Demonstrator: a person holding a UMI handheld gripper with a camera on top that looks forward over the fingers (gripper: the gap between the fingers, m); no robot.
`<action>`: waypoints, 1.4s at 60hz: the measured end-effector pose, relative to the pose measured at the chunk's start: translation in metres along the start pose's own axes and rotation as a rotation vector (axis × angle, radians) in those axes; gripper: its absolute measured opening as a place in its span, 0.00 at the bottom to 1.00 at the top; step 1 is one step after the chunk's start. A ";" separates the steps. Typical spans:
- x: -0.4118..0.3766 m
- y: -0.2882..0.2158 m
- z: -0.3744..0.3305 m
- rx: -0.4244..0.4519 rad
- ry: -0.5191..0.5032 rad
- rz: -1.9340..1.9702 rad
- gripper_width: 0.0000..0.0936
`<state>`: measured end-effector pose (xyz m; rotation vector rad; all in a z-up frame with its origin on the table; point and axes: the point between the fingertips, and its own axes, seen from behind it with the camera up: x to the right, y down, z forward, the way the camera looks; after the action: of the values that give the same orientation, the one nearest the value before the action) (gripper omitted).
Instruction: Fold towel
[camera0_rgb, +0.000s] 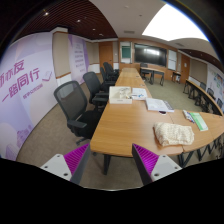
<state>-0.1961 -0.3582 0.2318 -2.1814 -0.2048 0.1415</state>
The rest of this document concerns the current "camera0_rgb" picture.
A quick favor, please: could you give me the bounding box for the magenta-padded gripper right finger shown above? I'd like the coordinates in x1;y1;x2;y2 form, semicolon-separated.
131;143;183;187

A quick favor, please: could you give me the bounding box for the small dark side desk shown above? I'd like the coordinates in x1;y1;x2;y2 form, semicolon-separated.
171;70;183;84

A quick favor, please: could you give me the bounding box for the open white cardboard box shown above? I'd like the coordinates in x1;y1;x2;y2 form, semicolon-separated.
109;86;133;105

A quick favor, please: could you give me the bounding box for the small wooden front desk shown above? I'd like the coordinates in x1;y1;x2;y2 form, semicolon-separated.
139;66;166;87

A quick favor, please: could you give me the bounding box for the green and white wall board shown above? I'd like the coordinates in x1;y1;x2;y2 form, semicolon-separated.
119;41;132;64

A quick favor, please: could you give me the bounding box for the cream zigzag patterned towel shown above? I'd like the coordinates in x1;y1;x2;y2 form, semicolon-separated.
153;121;195;147

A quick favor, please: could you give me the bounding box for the group of chairs at side tables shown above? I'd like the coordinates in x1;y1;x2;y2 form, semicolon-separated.
199;81;224;111

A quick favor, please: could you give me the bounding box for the brown wooden door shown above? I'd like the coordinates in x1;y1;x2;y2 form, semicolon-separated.
179;53;192;84
98;41;114;69

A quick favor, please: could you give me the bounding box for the bundle of marker pens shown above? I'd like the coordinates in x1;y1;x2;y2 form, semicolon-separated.
186;112;196;124

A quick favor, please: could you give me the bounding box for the black mesh office chair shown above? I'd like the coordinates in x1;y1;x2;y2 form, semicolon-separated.
82;71;110;108
53;80;103;146

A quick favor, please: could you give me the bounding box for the narrow purple printed wall banner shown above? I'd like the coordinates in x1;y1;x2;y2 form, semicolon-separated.
67;33;90;84

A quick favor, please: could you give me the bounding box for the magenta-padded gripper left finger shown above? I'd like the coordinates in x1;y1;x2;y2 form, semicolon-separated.
39;143;92;186

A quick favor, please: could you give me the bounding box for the green booklet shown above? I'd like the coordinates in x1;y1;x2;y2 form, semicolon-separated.
189;112;209;132

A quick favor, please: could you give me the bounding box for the white board eraser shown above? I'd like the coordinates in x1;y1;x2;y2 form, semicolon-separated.
182;109;192;122

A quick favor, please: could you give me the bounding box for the large white book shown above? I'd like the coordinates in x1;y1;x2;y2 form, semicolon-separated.
145;97;175;113

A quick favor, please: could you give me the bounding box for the row of black office chairs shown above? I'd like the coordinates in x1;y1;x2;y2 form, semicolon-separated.
99;61;120;84

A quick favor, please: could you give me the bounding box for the large black wall screen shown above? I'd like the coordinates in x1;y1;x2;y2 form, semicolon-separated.
133;43;168;68

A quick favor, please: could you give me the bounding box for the large purple printed wall banner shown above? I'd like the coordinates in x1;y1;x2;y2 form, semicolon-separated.
0;31;59;161

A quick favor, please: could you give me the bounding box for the colourful poster wall display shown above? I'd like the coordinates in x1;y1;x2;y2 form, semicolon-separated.
206;64;224;101

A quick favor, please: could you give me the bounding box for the large bright ceiling light panel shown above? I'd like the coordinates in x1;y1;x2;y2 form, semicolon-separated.
142;3;209;43

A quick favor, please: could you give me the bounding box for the black chair at front desk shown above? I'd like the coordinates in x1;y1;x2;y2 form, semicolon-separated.
139;62;149;79

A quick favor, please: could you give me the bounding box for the group of small ceiling spotlights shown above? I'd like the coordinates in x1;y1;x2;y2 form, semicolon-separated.
41;10;104;38

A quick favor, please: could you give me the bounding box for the curved wooden side table row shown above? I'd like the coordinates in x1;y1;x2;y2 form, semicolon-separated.
183;79;224;116

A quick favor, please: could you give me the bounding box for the white wall whiteboard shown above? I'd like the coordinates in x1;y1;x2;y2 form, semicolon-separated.
167;49;178;71

